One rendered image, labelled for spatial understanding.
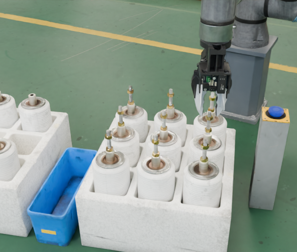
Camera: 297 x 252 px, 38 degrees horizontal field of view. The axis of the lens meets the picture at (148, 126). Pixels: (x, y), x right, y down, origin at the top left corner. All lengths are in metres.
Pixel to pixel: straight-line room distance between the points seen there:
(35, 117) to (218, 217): 0.64
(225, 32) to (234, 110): 0.81
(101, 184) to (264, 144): 0.45
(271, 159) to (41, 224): 0.65
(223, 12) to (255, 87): 0.77
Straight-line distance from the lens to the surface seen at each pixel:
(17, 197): 1.20
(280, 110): 1.19
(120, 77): 2.06
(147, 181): 1.06
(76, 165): 1.42
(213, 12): 0.95
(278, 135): 1.20
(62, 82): 2.06
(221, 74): 0.99
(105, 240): 1.20
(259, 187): 1.30
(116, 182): 1.09
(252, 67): 1.64
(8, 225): 1.29
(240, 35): 1.63
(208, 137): 1.14
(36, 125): 1.38
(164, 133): 1.15
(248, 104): 1.71
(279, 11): 1.57
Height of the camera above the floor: 0.92
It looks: 33 degrees down
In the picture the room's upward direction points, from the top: 1 degrees counter-clockwise
